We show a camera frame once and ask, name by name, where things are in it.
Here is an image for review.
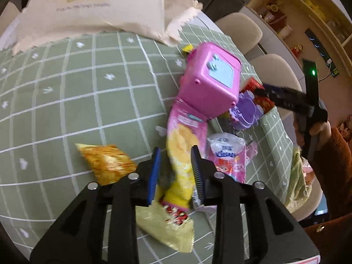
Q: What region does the pink toy box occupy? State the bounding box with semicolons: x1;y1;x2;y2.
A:
177;42;242;119

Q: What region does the green checked tablecloth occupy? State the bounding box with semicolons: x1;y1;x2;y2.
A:
0;23;294;264

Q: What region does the Kleenex tissue pack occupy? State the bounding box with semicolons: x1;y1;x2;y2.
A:
205;132;246;183

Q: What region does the yellow green trash bag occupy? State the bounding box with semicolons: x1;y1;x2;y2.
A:
284;147;316;213

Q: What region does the pink striped candy wrapper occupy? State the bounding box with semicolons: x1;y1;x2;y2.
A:
245;141;258;166

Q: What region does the wooden wall shelf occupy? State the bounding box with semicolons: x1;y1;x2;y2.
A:
246;0;351;77

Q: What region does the red sleeve forearm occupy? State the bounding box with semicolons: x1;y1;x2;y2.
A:
304;128;351;263

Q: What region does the beige chair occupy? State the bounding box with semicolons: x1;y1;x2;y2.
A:
215;13;262;54
248;53;303;119

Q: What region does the cream mesh food cover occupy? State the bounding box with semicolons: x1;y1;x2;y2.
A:
13;0;202;54

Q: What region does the pink chip bag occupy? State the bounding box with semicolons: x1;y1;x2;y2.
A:
162;98;208;211

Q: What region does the beige chair far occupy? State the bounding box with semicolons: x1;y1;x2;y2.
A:
215;13;262;54

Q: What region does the red gold cylindrical can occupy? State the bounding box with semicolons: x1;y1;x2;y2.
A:
238;77;276;114

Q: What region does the pale yellow snack bag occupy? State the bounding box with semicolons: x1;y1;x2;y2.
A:
136;201;194;253

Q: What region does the purple toy cup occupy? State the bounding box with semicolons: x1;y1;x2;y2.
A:
229;91;264;130

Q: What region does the crinkled orange snack bag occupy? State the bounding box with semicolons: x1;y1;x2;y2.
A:
75;144;137;186

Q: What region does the right hand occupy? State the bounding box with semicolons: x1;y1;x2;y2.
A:
293;115;332;154

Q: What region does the beige chair near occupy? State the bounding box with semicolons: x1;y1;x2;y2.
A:
248;53;303;119

